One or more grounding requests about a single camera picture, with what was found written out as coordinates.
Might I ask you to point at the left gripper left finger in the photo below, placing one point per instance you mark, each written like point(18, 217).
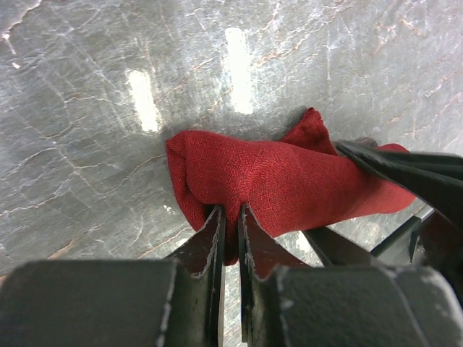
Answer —
point(175, 301)

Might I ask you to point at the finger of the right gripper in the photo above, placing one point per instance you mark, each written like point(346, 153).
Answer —
point(335, 250)
point(436, 178)

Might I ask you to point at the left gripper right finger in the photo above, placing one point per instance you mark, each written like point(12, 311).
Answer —
point(286, 302)

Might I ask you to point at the red cloth napkin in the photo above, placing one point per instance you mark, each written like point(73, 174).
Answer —
point(297, 183)

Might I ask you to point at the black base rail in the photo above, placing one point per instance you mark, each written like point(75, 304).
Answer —
point(425, 239)

